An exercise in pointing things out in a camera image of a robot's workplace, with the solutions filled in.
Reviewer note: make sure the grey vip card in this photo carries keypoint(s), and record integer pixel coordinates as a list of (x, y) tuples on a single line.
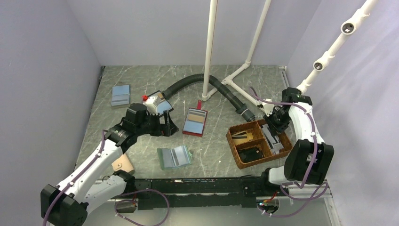
[(178, 158)]

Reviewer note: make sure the gold card in basket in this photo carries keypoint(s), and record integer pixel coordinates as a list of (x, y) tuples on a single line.
[(242, 137)]

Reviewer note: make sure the white pvc pipe frame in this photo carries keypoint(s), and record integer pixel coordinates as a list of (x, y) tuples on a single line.
[(230, 58)]

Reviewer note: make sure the white pipe camera boom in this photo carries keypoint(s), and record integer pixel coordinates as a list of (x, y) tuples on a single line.
[(347, 28)]

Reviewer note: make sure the black card holder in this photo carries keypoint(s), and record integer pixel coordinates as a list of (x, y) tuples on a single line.
[(156, 103)]

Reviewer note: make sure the grey blue card holder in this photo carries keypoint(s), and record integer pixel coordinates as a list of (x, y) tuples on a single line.
[(120, 95)]

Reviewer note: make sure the red card holder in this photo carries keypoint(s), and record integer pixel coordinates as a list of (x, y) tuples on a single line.
[(195, 121)]

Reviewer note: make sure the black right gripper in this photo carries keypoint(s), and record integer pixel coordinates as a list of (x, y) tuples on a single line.
[(275, 129)]

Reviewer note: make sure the black card in basket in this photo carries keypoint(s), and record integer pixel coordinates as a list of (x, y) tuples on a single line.
[(250, 154)]

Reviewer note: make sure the cards in basket right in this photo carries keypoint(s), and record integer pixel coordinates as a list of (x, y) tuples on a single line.
[(273, 141)]

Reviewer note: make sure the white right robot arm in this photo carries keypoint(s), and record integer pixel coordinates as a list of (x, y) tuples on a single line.
[(310, 157)]

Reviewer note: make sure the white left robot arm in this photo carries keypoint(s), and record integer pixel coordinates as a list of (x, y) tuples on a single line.
[(74, 198)]

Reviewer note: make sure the beige card holder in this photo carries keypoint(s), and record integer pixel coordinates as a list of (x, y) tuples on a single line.
[(123, 163)]

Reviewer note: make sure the brown wicker basket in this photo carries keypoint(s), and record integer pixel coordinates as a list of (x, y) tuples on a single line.
[(255, 127)]

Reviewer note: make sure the green card holder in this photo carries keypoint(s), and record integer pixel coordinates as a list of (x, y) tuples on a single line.
[(165, 157)]

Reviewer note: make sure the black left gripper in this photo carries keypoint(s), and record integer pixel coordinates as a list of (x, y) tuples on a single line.
[(170, 127)]

